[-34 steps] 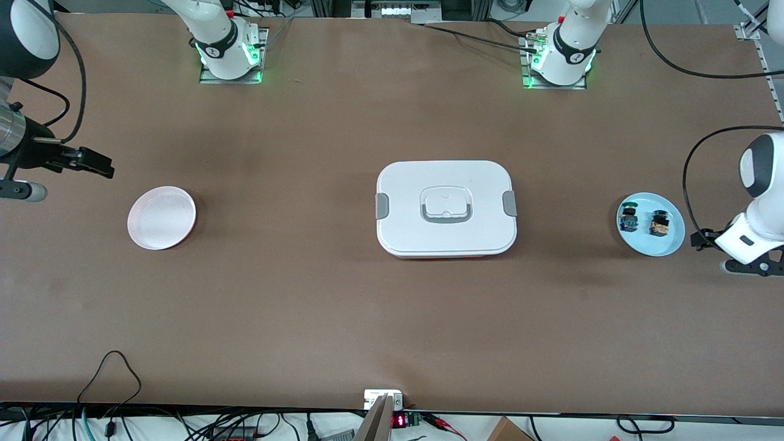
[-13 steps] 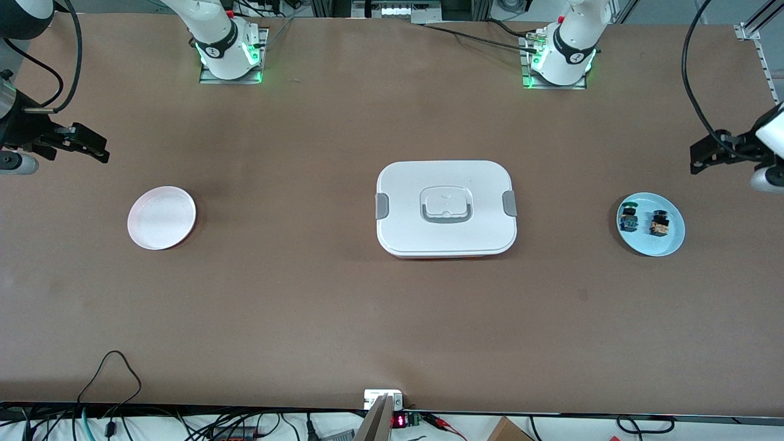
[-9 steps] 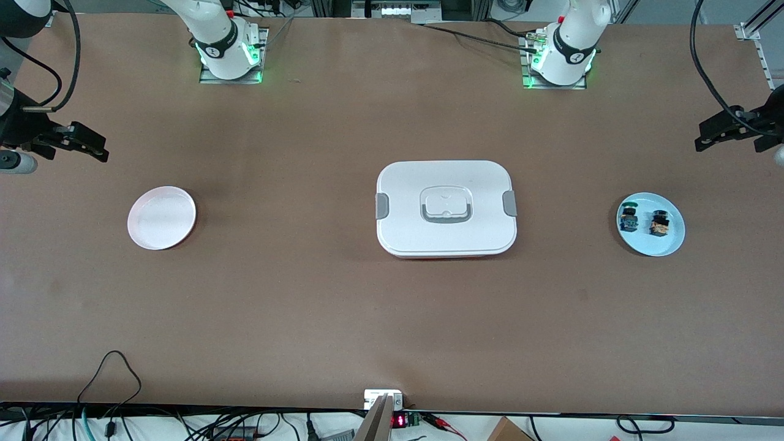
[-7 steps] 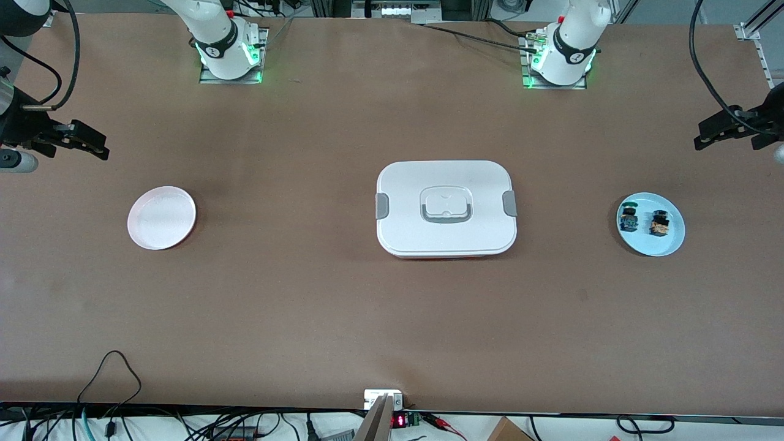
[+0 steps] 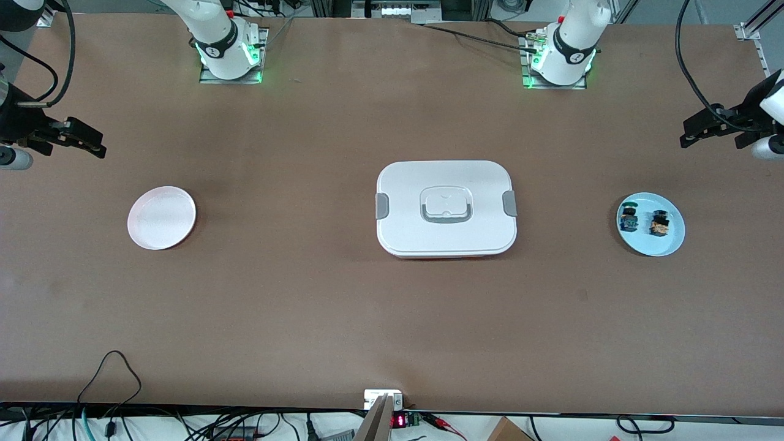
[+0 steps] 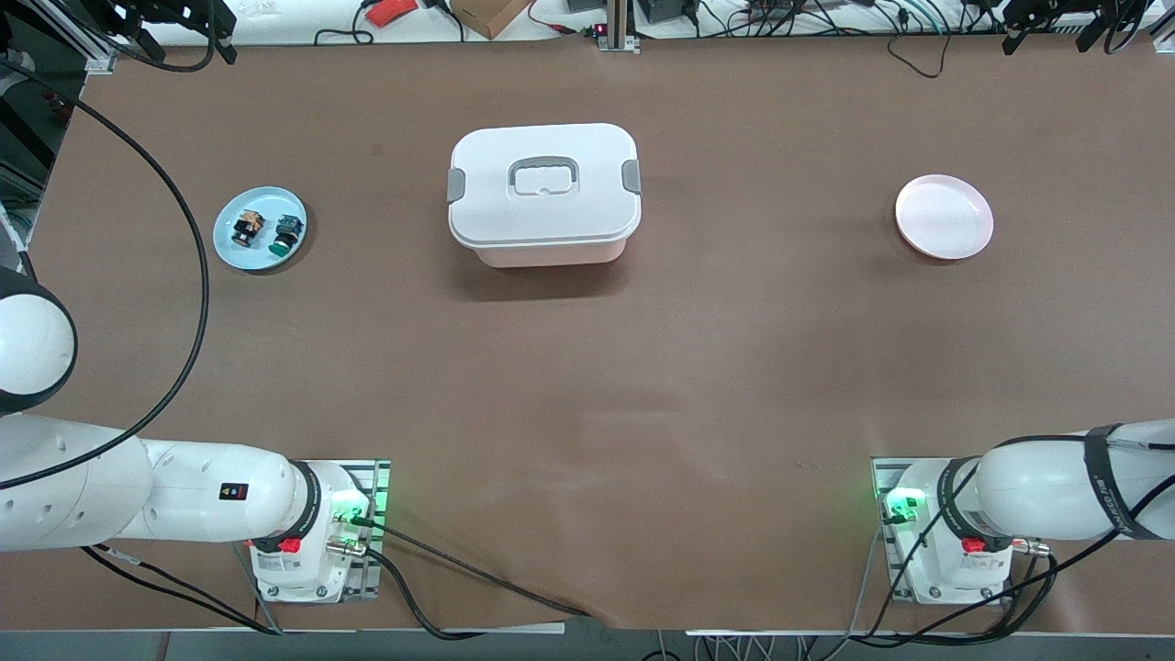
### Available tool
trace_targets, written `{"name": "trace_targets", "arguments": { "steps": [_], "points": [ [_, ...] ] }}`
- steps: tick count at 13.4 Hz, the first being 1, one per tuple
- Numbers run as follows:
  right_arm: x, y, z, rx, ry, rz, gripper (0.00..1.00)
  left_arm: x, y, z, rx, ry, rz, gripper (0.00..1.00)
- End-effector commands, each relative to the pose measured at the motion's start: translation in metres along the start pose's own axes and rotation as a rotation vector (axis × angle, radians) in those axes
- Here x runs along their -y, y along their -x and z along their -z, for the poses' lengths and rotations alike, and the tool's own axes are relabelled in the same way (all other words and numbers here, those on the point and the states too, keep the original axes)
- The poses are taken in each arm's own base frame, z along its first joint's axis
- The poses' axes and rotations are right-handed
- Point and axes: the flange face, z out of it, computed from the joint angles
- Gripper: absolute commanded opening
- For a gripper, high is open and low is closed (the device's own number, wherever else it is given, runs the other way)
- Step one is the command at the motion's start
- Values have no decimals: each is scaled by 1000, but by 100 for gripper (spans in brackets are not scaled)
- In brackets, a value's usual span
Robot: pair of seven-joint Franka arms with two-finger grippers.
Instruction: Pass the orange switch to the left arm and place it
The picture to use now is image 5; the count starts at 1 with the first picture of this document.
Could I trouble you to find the white lunch box grey clips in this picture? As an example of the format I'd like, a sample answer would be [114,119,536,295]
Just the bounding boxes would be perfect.
[375,160,518,259]

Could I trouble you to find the brown cardboard box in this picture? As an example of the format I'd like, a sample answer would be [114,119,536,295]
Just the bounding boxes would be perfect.
[487,416,535,441]

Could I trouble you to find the white socket box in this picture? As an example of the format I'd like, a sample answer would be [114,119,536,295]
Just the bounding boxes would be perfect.
[364,390,405,411]

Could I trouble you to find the white round plate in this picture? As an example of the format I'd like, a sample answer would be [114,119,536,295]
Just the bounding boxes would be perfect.
[127,186,197,251]

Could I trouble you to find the light blue round plate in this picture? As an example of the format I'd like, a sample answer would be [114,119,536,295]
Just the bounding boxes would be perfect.
[616,192,686,257]

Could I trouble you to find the white device with lights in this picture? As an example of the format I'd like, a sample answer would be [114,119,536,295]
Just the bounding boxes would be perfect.
[352,0,442,22]

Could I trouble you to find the red clip leads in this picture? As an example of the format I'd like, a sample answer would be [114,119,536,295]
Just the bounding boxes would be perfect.
[423,413,467,441]

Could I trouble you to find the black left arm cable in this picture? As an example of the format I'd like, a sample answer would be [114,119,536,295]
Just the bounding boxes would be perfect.
[676,0,757,132]

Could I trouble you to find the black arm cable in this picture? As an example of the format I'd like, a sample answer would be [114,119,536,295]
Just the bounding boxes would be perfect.
[0,0,76,106]
[676,0,757,132]

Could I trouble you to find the aluminium frame rail with bracket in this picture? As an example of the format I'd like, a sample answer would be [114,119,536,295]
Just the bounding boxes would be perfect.
[734,0,784,77]

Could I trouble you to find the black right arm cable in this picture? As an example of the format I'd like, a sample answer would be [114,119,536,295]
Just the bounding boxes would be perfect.
[0,0,76,106]

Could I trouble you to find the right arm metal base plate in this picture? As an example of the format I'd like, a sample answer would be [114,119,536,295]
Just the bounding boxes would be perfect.
[199,28,270,85]

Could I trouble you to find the thin black looped cable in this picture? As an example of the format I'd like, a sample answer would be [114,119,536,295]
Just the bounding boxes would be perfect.
[77,350,143,417]

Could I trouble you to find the black base power cable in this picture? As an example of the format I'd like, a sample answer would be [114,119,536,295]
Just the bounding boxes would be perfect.
[416,21,543,55]

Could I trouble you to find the thick black looped cable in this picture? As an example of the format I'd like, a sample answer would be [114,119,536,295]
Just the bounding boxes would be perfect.
[616,415,676,434]

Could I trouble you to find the aluminium camera pole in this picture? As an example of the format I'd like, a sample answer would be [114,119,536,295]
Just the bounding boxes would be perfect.
[352,395,396,441]

